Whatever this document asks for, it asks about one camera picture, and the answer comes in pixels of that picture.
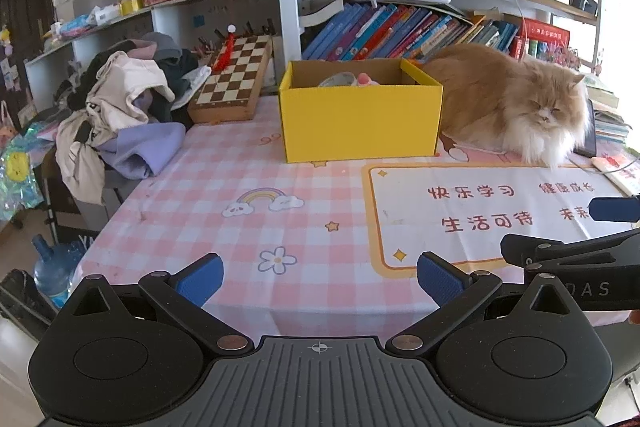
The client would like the clear packing tape roll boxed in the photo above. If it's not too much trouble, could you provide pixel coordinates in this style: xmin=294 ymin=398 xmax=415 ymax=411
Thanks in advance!
xmin=318 ymin=72 xmax=357 ymax=88

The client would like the open printed booklet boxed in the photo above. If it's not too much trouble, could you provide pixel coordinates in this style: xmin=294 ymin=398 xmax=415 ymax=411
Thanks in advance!
xmin=591 ymin=150 xmax=640 ymax=196

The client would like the black smartphone leaning upright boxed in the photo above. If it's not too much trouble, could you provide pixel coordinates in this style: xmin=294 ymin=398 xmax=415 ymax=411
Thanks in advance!
xmin=574 ymin=100 xmax=597 ymax=158

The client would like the stack of books right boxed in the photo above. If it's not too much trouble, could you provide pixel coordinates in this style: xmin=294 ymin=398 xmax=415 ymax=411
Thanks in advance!
xmin=585 ymin=75 xmax=632 ymax=144

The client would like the blue water jug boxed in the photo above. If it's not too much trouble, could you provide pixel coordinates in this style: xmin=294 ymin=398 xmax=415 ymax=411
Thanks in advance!
xmin=32 ymin=234 xmax=86 ymax=309

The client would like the orange and white cat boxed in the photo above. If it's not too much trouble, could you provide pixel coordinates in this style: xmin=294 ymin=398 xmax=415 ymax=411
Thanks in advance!
xmin=422 ymin=43 xmax=591 ymax=168

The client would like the pile of clothes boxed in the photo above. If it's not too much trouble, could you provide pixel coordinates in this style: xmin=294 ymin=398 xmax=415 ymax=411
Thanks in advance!
xmin=55 ymin=31 xmax=212 ymax=205

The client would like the red dictionary book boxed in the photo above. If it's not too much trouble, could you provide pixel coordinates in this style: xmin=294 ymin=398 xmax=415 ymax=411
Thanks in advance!
xmin=518 ymin=17 xmax=570 ymax=46

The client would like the wooden chess board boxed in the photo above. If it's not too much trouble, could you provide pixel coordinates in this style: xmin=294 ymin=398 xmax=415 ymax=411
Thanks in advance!
xmin=188 ymin=36 xmax=272 ymax=124

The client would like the yellow cardboard box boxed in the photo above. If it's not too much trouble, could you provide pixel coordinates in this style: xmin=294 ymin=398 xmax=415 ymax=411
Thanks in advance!
xmin=279 ymin=58 xmax=444 ymax=164

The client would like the row of blue books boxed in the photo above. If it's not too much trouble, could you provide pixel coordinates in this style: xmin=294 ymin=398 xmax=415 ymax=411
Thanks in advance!
xmin=302 ymin=2 xmax=522 ymax=64

